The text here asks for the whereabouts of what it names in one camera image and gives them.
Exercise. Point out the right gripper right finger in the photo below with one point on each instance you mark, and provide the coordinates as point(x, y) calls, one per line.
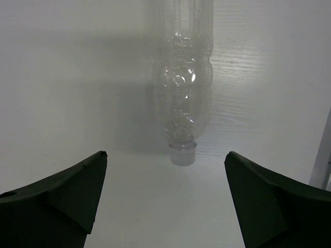
point(274, 210)

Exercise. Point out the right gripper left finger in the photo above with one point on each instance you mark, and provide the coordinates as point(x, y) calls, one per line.
point(57, 211)

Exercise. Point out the clear crushed bottle white cap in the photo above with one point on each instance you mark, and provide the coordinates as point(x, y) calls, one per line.
point(181, 38)

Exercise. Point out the aluminium table edge rail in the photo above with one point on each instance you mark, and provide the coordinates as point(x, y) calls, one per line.
point(320, 176)

